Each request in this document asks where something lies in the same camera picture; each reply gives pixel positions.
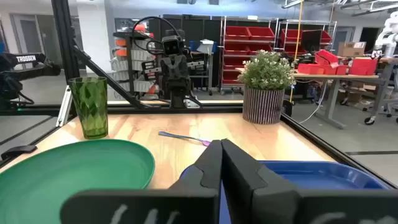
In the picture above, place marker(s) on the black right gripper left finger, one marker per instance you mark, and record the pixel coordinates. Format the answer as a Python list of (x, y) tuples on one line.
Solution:
[(199, 186)]

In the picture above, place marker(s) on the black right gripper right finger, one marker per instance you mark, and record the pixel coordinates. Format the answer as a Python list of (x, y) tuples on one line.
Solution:
[(248, 193)]

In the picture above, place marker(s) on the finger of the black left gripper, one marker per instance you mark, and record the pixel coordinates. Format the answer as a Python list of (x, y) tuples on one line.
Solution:
[(183, 68), (166, 68)]

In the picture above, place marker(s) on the green faceted plastic cup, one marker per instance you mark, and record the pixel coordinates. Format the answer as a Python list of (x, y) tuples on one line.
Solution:
[(90, 109)]

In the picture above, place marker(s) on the green plastic plate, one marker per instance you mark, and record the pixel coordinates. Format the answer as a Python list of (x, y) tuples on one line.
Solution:
[(62, 180)]

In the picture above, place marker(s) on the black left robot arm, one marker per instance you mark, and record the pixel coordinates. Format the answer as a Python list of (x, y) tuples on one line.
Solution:
[(178, 99)]

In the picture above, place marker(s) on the black Trossen labelled robot arm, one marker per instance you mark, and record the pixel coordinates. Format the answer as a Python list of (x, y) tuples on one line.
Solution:
[(26, 58)]

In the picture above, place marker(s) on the blue plastic tray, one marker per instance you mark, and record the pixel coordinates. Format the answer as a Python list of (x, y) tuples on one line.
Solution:
[(311, 177)]

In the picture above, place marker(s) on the white and blue container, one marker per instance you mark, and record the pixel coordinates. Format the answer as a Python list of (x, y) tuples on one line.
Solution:
[(205, 46)]

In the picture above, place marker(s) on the grey orange small-parts bin rack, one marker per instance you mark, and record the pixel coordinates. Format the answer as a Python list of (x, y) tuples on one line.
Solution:
[(136, 56)]

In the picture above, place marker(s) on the plant in striped pot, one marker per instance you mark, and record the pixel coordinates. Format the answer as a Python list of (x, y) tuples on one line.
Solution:
[(262, 105)]

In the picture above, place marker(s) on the red plastic storage bin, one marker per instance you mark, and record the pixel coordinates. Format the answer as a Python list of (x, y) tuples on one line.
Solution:
[(362, 67), (326, 57), (309, 69)]

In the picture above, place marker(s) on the dark monitor on shelf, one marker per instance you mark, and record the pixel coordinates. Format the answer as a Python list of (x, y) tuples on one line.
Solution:
[(311, 40)]

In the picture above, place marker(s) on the wooden top work table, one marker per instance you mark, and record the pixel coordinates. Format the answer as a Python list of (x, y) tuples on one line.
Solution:
[(342, 76)]

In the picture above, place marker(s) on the cardboard box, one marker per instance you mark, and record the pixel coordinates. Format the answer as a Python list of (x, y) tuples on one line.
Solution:
[(351, 49)]

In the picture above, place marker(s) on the black plastic clip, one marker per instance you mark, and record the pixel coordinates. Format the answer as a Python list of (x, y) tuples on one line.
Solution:
[(18, 151)]

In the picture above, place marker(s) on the white robot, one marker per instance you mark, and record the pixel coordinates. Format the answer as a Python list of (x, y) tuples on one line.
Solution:
[(387, 37)]

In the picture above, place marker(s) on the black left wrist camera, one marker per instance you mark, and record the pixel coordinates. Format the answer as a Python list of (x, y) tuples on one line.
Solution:
[(172, 46)]

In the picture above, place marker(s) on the silver metal corner bracket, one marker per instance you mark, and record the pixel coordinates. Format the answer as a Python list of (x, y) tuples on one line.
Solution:
[(64, 107)]

